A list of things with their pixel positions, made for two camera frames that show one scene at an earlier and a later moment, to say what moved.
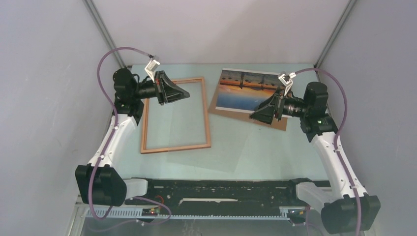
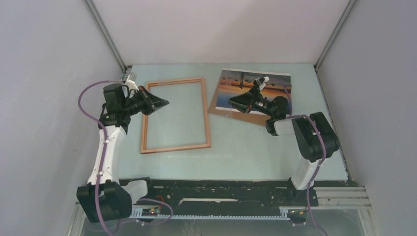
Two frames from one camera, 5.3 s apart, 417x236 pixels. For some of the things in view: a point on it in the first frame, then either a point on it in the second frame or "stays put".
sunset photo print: [246, 91] stays put
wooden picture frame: [144, 140] stays put
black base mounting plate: [221, 194] stays put
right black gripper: [265, 112] → [250, 98]
